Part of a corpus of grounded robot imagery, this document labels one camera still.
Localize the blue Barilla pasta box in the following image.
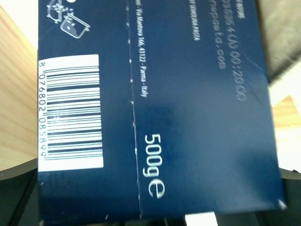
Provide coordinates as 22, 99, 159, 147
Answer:
38, 0, 285, 226

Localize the wooden two-tier shelf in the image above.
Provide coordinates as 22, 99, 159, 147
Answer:
0, 8, 37, 171

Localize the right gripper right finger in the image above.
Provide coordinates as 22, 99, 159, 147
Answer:
215, 166, 301, 226

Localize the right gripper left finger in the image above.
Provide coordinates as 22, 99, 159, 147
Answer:
0, 159, 39, 226

